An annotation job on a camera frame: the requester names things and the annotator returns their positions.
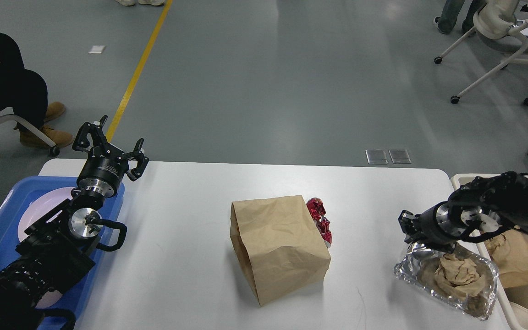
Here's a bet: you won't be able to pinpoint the red foil wrapper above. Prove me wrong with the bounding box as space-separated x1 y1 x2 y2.
306 197 332 248

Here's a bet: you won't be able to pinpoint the paper scrap on floor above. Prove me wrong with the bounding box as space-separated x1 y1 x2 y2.
88 44 105 55

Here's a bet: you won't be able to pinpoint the white paper cup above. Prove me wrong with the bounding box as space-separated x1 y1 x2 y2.
510 302 528 330

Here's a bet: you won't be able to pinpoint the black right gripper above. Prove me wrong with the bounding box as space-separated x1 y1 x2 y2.
398 204 457 253

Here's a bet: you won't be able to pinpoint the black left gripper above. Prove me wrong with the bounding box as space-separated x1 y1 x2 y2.
72 115 149 198

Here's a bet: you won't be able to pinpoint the brown paper bag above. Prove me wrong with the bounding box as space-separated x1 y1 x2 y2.
491 230 528 288
229 196 331 306

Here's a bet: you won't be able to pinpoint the white office chair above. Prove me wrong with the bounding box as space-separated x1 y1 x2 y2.
434 0 528 106

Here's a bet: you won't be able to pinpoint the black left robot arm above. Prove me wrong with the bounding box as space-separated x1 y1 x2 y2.
0 115 149 330

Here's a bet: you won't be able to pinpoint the pink plate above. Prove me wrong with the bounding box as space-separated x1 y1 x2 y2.
17 187 73 242

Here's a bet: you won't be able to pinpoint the crumpled brown paper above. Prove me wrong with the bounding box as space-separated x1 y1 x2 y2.
434 253 487 299

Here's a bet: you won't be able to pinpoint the brown paper bag on table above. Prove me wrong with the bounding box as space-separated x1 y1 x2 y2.
229 196 331 306

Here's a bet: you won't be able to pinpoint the standing person white sneakers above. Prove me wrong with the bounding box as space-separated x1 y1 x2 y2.
116 0 166 7

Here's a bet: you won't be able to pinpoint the seated person in black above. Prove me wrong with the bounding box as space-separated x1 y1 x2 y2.
0 33 73 148

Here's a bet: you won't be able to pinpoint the white chair at left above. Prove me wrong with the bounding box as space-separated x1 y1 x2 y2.
0 106 61 156

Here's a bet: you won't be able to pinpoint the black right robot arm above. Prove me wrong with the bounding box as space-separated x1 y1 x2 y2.
398 171 528 253

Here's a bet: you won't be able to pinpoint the brown paper ball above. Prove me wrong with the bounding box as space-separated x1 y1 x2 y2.
485 234 511 261

